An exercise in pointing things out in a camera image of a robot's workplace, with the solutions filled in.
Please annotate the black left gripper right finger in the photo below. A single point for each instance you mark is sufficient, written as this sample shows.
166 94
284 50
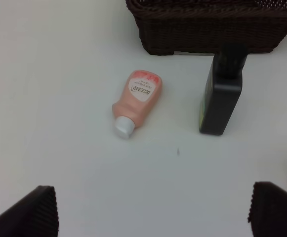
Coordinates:
268 210

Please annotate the pink lotion bottle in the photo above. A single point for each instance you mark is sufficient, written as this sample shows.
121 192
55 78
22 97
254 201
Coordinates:
139 96

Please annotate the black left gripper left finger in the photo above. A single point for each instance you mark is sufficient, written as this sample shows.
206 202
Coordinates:
35 215

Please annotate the dark green pump bottle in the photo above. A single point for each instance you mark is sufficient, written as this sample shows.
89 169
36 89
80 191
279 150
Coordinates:
223 88

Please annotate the dark brown wicker basket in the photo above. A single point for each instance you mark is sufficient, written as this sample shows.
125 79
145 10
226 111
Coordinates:
202 26

